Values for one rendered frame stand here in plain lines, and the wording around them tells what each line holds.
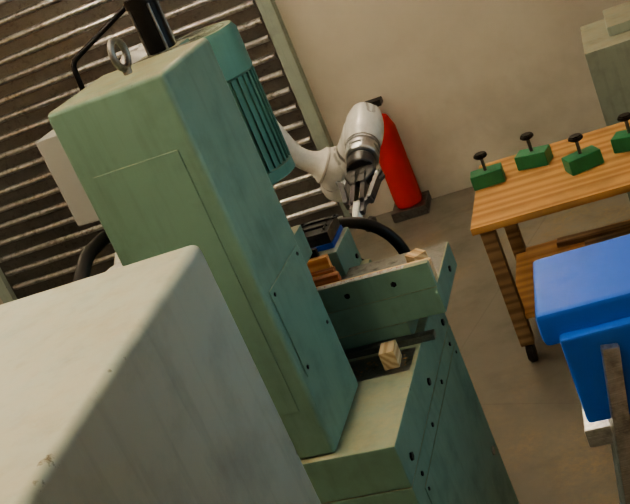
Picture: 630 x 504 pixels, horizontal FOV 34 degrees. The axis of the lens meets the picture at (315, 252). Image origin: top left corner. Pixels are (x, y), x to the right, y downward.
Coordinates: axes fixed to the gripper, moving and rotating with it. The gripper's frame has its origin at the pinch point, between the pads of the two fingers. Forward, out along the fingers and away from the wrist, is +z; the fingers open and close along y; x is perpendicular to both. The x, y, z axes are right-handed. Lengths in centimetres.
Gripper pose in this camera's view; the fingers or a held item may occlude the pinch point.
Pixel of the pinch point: (357, 214)
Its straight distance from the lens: 247.3
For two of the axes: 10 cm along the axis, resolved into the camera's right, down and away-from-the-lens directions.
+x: 4.3, 6.6, 6.1
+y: 9.0, -2.5, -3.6
